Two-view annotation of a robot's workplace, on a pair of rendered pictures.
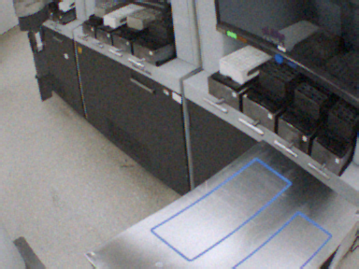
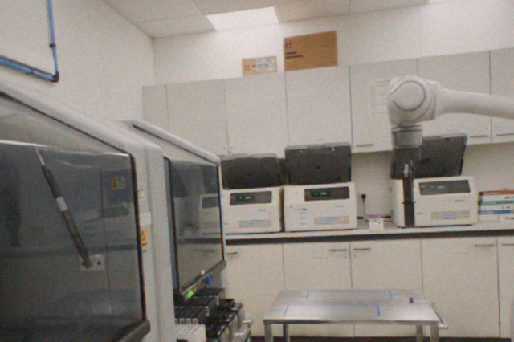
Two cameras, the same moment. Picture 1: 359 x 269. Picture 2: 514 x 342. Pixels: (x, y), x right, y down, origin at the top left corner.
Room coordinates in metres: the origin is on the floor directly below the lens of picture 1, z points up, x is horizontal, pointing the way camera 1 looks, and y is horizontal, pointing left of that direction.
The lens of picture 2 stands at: (2.11, 1.05, 1.32)
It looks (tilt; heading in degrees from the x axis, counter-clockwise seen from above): 4 degrees down; 229
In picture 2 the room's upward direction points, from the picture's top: 3 degrees counter-clockwise
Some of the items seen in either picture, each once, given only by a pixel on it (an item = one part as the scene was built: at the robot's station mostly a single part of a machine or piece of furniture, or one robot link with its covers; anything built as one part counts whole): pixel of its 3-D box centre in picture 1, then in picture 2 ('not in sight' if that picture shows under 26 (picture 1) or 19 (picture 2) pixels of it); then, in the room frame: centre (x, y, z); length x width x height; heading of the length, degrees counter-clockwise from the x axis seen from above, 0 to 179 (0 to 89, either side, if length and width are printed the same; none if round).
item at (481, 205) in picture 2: not in sight; (494, 205); (-1.96, -0.55, 1.01); 0.23 x 0.12 x 0.08; 127
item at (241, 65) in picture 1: (256, 58); (157, 339); (1.34, -0.29, 0.83); 0.30 x 0.10 x 0.06; 128
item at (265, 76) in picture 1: (273, 82); (199, 319); (1.16, -0.31, 0.85); 0.12 x 0.02 x 0.06; 39
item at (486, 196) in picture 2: not in sight; (497, 193); (-1.97, -0.54, 1.10); 0.24 x 0.13 x 0.10; 127
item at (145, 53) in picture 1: (203, 25); not in sight; (1.74, -0.15, 0.78); 0.73 x 0.14 x 0.09; 128
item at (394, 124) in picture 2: not in sight; (405, 101); (0.78, 0.28, 1.53); 0.13 x 0.11 x 0.16; 32
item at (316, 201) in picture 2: not in sight; (319, 186); (-1.00, -1.54, 1.24); 0.62 x 0.56 x 0.69; 39
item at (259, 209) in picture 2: not in sight; (250, 193); (-0.63, -1.99, 1.22); 0.62 x 0.56 x 0.64; 36
